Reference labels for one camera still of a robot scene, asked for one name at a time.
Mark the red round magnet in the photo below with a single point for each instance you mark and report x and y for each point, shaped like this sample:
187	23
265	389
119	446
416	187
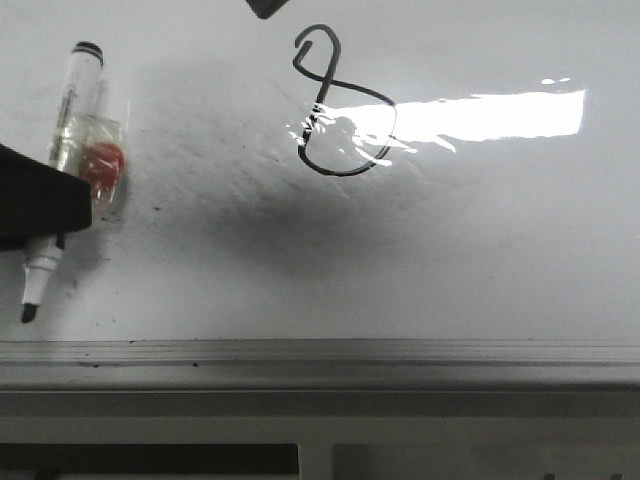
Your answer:
89	146

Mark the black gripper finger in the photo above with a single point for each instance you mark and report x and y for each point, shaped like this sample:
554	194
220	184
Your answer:
38	200
264	9

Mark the aluminium whiteboard frame rail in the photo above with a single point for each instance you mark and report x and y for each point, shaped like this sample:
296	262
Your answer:
318	368

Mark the white whiteboard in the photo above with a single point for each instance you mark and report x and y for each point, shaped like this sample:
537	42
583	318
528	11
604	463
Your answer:
343	169

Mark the white dry-erase marker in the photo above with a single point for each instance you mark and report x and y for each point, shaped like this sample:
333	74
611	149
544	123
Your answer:
43	254

